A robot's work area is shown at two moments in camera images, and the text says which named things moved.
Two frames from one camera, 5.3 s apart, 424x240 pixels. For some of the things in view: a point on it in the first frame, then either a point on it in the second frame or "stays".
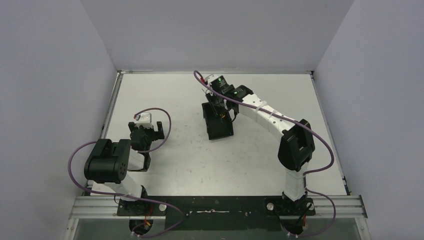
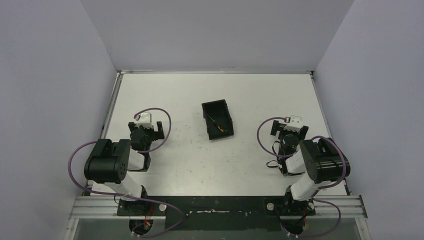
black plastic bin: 217,126 stays
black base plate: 220,213 stays
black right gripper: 211,96 to 276,127
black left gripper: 145,132 stays
